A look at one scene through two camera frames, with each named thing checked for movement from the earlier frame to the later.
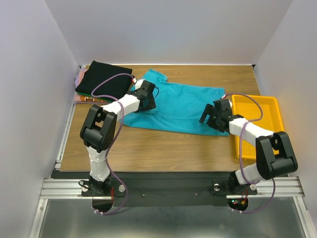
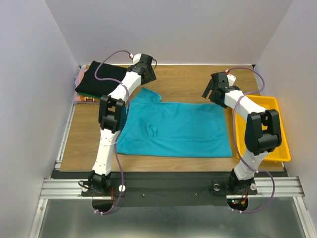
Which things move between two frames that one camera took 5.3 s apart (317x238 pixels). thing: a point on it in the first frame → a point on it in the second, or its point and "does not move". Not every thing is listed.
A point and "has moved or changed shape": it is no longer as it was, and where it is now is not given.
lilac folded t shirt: x=79 y=76 does not move
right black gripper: x=211 y=116 → x=214 y=89
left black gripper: x=151 y=104 → x=151 y=77
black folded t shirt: x=112 y=88 does not move
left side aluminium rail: x=58 y=164 does not move
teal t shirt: x=179 y=107 has moved or changed shape
